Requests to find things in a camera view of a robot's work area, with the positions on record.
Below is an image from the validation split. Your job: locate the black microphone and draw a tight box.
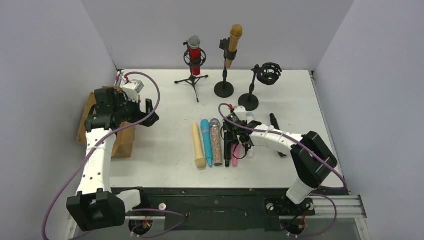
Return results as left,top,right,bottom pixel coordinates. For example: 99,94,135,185
269,113,287,158
223,130,232,168

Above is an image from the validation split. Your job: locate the white microphone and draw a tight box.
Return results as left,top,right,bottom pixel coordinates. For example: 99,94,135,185
246,112,255,158

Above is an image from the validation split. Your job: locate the pink microphone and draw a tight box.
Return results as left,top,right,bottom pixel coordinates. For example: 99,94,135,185
231,144,240,168

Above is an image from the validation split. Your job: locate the silver glitter microphone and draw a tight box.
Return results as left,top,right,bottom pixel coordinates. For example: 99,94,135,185
209,118,223,167

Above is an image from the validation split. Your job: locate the brown cardboard box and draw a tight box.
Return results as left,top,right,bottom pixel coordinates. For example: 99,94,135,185
77,86,136,158

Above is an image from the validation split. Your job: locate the blue microphone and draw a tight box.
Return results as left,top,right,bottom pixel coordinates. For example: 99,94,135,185
200,119,213,167

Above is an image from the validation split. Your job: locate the black clip microphone stand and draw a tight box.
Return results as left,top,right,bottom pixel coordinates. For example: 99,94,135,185
214,37,237,99

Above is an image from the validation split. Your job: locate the cream microphone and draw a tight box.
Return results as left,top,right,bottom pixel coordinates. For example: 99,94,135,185
191,123,206,169

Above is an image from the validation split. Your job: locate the black tripod shock-mount stand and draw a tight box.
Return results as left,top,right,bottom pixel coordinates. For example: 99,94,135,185
174,40,209,103

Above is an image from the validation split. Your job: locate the black round-base shock-mount stand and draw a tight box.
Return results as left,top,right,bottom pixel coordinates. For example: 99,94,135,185
237,62,283,112

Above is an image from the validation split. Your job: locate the red glitter microphone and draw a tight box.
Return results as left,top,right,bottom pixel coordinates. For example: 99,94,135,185
187,35,201,76

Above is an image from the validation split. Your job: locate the gold microphone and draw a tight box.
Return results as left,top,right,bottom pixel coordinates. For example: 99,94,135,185
225,24,243,68

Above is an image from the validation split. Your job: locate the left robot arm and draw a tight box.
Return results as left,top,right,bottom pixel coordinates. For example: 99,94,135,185
66,87,159,232

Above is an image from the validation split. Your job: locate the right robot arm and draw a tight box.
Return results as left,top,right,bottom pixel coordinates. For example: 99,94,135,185
224,112,338,205

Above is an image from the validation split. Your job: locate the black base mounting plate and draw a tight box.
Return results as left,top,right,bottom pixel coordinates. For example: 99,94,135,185
127,187,316,231

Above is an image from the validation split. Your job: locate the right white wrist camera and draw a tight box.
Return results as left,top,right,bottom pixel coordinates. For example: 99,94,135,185
233,105,247,121

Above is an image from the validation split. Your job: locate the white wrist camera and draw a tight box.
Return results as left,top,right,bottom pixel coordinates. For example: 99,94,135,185
121,77,144,103
233,105,247,121

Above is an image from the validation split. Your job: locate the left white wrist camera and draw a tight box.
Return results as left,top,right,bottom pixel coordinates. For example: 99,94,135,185
121,77,144,103

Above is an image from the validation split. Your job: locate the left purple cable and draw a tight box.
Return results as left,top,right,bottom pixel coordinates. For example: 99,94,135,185
41,71,186,240

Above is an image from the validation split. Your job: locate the aluminium frame rail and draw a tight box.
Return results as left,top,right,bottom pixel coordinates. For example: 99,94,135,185
67,195,368,220

